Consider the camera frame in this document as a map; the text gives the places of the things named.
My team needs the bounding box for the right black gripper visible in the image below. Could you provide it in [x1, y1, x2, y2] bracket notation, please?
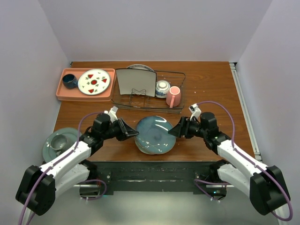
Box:
[168, 116, 207, 139]

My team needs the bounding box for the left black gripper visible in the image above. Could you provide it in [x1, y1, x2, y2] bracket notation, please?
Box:
[101, 117, 138, 142]

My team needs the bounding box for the mint green flower plate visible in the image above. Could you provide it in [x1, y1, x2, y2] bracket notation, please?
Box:
[135, 137, 162, 155]

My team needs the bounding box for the dark teal blossom plate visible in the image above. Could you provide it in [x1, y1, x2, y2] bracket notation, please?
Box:
[135, 116, 176, 155]

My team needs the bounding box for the pink mug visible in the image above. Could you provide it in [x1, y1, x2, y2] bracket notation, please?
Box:
[166, 86, 181, 108]

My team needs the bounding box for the blue floral small bowl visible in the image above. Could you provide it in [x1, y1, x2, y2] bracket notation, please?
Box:
[155, 80, 171, 98]

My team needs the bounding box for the white square plate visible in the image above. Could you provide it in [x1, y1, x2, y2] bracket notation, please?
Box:
[116, 68, 157, 97]

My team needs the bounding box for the green rim white plate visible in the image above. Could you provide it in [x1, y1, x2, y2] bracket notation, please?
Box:
[127, 64, 154, 72]

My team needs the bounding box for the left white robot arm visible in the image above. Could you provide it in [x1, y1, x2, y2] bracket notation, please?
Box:
[15, 112, 139, 216]

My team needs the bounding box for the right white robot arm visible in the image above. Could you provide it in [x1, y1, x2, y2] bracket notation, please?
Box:
[169, 112, 291, 215]

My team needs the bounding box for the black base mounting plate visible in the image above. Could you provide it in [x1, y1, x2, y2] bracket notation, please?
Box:
[70, 160, 235, 196]

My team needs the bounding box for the white watermelon pattern plate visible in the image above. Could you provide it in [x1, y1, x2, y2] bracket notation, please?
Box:
[77, 69, 111, 96]

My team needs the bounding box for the pink plastic tray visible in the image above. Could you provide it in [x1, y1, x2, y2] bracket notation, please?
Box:
[56, 68, 116, 102]

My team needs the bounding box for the grey green cup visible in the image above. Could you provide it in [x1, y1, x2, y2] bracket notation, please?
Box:
[50, 135, 68, 151]

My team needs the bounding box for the dark blue mug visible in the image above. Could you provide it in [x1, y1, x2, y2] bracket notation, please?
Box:
[62, 74, 78, 89]

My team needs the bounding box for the grey green plate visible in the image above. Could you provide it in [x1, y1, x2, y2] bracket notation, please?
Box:
[42, 127, 78, 163]

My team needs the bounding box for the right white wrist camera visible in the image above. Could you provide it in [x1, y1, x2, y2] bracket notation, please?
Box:
[188, 103, 202, 120]

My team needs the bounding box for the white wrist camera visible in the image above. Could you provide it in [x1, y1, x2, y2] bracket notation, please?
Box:
[104, 106, 118, 122]
[188, 103, 202, 120]

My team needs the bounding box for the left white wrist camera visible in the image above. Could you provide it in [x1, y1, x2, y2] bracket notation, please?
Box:
[104, 106, 118, 122]

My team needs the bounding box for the black wire dish rack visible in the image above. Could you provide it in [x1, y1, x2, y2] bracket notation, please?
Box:
[112, 70, 186, 114]

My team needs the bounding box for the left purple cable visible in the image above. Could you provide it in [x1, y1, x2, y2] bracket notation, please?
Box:
[18, 112, 104, 225]

